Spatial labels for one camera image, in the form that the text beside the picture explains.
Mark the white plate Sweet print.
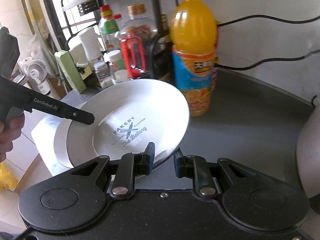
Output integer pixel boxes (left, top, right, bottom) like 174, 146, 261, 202
54, 119, 74, 168

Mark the small white desk fan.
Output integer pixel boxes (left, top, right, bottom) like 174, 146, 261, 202
18, 57, 51, 95

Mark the dark soy sauce bottle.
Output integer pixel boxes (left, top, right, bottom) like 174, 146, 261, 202
150, 13, 176, 84

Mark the white plate Bakery print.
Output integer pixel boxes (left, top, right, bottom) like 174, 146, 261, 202
66, 79, 190, 166

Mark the orange juice bottle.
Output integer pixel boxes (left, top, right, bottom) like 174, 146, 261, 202
170, 0, 217, 117

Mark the white salt shaker bottle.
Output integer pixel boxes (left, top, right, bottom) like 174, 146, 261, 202
77, 27, 102, 61

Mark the person's left hand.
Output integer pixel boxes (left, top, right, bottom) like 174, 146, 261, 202
0, 114, 25, 162

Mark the green carton box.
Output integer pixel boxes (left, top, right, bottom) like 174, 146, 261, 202
54, 50, 92, 93

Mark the red handled tool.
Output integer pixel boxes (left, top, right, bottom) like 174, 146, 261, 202
120, 35, 146, 79

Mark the black power cable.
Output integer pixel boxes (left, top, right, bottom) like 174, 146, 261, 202
215, 14, 320, 71

